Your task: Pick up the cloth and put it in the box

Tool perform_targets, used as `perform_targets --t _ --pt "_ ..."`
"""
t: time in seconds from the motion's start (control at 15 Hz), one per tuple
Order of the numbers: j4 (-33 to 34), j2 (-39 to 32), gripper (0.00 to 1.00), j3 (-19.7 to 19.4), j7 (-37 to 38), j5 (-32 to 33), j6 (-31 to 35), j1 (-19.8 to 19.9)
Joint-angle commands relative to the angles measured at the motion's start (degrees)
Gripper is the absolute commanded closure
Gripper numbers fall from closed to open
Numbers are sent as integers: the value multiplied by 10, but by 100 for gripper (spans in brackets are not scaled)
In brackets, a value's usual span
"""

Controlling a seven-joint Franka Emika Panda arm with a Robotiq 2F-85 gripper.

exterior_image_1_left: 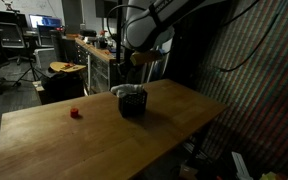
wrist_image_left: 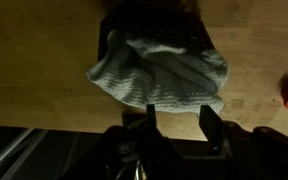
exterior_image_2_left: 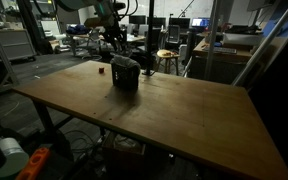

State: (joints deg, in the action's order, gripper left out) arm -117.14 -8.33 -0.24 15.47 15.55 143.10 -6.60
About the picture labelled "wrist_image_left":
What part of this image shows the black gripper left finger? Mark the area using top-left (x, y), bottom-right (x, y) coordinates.
top-left (100, 103), bottom-right (185, 180)

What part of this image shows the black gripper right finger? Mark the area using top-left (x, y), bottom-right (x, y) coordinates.
top-left (198, 104), bottom-right (288, 180)

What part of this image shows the white grey knitted cloth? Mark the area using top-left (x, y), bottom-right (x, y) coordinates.
top-left (86, 29), bottom-right (230, 116)

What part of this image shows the black perforated box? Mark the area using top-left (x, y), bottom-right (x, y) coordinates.
top-left (97, 0), bottom-right (217, 63)

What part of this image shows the silver aluminium pole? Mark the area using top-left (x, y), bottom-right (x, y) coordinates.
top-left (0, 129), bottom-right (49, 180)
top-left (0, 127), bottom-right (35, 176)

